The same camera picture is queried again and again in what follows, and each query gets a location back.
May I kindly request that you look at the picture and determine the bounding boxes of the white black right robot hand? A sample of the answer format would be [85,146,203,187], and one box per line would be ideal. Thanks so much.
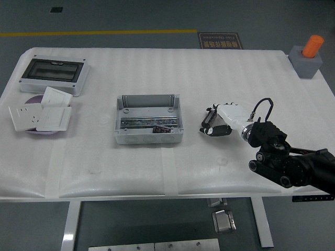
[199,102,254,138]

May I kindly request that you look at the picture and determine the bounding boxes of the open grey junction box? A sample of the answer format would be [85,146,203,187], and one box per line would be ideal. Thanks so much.
[113,94,184,145]

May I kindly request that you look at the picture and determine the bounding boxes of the grey box with dark window lid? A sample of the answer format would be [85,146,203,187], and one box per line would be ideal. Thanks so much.
[18,54,90,97]

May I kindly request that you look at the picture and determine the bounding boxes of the white foam table mat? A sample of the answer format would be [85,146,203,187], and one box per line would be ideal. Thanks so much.
[0,47,335,199]

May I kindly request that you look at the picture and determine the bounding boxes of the grey foam block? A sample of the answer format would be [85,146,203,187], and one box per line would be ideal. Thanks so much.
[288,45,323,79]

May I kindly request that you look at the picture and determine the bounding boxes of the orange cylinder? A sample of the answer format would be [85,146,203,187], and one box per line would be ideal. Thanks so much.
[301,35,325,59]

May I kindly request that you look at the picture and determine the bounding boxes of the silver metal robot foot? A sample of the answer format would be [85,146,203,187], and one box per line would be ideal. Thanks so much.
[207,198,237,234]

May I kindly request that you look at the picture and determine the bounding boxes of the white right table leg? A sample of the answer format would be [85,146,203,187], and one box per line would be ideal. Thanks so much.
[250,196,274,248]

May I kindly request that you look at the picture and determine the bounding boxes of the black table control panel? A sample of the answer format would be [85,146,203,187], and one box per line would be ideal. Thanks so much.
[292,195,335,202]

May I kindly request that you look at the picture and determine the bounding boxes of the purple round plate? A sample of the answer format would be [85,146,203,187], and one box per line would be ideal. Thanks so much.
[25,95,61,136]

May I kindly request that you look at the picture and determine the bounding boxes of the grey metal base plate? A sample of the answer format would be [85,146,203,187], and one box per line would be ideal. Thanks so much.
[88,238,220,251]

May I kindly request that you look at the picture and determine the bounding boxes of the white blank switch panel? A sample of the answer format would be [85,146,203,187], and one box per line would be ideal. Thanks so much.
[36,106,72,132]
[41,86,73,108]

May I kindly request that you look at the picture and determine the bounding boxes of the white wall socket panel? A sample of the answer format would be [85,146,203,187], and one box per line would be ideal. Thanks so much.
[8,104,44,132]

